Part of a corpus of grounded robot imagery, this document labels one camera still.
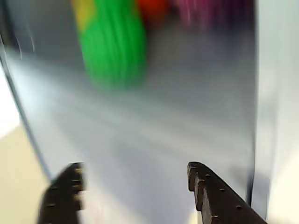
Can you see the purple toy grapes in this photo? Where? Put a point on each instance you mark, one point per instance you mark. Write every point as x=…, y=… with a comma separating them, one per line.
x=201, y=10

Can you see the blue toy kitchen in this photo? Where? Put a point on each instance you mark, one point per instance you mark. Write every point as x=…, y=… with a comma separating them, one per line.
x=149, y=130

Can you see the yellow red toy mango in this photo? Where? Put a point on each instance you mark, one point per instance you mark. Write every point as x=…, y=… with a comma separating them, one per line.
x=83, y=12
x=153, y=9

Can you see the green toy pineapple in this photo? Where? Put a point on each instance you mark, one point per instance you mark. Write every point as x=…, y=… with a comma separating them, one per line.
x=114, y=46

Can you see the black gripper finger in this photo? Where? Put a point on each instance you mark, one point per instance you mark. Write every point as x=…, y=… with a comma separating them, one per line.
x=60, y=200
x=217, y=200

